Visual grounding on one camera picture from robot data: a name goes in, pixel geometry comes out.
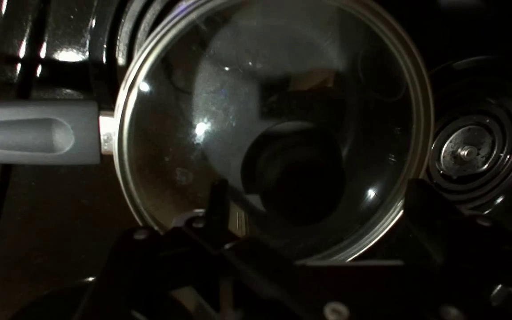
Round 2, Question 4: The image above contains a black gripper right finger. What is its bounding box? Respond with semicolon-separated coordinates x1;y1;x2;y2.
406;180;512;320

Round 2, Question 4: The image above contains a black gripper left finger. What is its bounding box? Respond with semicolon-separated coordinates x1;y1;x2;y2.
84;177;329;320

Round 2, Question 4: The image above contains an electric coil burner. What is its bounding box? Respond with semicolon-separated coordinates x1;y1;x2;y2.
423;54;512;239

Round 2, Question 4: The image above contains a black pan with grey handle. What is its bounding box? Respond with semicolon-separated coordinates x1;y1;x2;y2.
0;0;438;267

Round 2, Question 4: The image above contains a glass lid with black knob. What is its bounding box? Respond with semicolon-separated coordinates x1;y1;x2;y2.
112;0;438;267

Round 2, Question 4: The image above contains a black electric stove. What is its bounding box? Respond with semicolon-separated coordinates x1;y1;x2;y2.
0;0;512;320

